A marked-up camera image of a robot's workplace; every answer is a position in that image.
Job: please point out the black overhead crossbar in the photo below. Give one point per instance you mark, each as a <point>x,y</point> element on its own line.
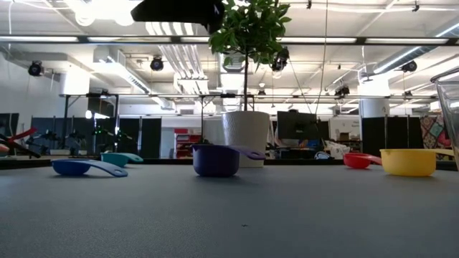
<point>83,39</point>

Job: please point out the colourful patchwork quilt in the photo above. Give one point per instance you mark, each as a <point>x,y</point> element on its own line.
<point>434,132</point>

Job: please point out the yellow measuring cup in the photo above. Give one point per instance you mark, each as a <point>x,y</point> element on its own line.
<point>409,163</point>

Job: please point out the red and black clamp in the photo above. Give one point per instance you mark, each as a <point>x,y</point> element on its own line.
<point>21,134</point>

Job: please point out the black computer monitor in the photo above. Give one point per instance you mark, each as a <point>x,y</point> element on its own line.
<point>297,125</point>

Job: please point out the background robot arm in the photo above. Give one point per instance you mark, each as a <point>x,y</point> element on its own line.
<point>73,141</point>
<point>107,143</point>

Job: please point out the white crumpled bag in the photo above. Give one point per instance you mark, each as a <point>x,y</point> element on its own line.
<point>337,148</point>

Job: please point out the purple measuring cup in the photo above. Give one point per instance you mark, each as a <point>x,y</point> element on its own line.
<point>215,161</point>

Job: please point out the clear plastic basket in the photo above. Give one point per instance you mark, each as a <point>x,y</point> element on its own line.
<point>450,107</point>

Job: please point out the black partition panel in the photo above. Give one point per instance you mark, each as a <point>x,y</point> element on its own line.
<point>150,138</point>
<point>373,138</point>

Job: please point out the blue and white bag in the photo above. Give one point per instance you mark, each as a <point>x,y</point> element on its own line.
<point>322,156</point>

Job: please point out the grey table mat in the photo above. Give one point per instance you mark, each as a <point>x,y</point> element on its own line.
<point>229,215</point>

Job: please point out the white plant pot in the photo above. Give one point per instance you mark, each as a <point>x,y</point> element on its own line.
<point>245,136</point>

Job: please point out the teal measuring cup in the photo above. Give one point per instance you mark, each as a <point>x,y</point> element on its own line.
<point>114,159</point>

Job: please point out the green leafy plant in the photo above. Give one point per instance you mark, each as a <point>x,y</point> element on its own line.
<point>251,32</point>

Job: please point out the blue measuring cup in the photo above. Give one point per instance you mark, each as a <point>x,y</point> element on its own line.
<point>71,167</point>

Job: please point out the black ceiling spotlight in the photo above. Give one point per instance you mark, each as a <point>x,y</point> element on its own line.
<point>342,91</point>
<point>35,69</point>
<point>279,63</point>
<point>156,64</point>
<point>409,66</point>

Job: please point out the red storage shelf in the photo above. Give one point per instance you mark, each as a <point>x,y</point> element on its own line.
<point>186,138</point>

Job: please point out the red measuring cup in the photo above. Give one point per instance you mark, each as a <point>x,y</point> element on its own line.
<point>356,162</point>

